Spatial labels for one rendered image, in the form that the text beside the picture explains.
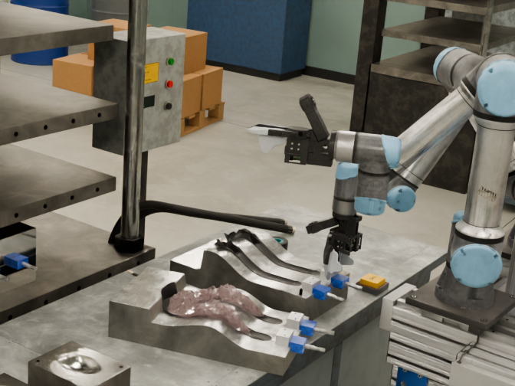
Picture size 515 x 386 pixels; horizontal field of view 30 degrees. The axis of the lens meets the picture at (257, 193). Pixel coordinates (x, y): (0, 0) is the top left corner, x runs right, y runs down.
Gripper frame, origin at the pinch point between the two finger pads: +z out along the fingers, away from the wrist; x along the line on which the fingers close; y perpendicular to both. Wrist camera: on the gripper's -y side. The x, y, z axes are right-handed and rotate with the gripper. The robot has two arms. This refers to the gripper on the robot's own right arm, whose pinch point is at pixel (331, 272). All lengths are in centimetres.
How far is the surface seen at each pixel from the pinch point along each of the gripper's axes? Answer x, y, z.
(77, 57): 334, -433, 47
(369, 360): 26.3, 4.1, 39.0
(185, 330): -54, -13, 4
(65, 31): -31, -82, -62
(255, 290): -17.6, -15.1, 5.1
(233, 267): -17.6, -23.7, 0.4
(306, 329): -28.8, 9.8, 5.0
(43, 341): -74, -45, 11
